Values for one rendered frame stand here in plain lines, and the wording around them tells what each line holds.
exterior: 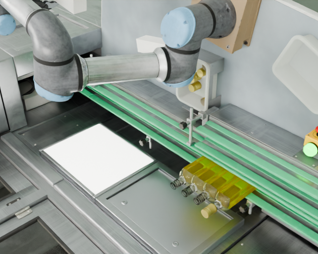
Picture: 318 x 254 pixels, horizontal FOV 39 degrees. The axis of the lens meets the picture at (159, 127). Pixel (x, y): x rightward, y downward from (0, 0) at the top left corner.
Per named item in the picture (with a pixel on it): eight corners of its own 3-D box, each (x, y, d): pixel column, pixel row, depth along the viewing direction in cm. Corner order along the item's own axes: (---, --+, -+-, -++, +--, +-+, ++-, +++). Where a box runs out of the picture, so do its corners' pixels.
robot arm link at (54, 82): (207, 49, 145) (37, 64, 124) (199, 88, 154) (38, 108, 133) (191, 33, 153) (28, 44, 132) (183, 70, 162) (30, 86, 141)
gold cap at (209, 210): (209, 201, 153) (200, 207, 150) (217, 206, 150) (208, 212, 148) (209, 209, 155) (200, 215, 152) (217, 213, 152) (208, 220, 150)
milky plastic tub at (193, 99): (190, 91, 195) (175, 99, 190) (191, 44, 182) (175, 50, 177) (220, 107, 184) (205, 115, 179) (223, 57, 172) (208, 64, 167)
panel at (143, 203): (100, 125, 221) (39, 154, 202) (99, 120, 219) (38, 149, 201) (244, 224, 166) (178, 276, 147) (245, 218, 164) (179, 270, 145)
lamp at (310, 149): (305, 150, 151) (300, 154, 149) (307, 139, 148) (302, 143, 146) (317, 156, 148) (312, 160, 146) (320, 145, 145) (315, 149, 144)
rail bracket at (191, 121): (200, 135, 180) (177, 147, 173) (201, 99, 171) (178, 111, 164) (205, 138, 178) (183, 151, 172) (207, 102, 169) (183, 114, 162)
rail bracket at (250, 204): (258, 200, 171) (235, 217, 163) (260, 186, 167) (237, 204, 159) (267, 205, 168) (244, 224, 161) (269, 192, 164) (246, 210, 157)
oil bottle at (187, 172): (214, 157, 180) (176, 182, 168) (215, 146, 176) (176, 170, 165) (225, 164, 176) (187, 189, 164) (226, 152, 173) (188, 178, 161)
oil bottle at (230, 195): (249, 178, 169) (211, 205, 157) (251, 167, 166) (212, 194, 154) (261, 185, 165) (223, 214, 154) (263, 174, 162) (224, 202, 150)
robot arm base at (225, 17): (207, -15, 152) (188, -10, 146) (242, 4, 145) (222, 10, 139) (197, 25, 161) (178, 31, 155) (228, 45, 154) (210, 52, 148)
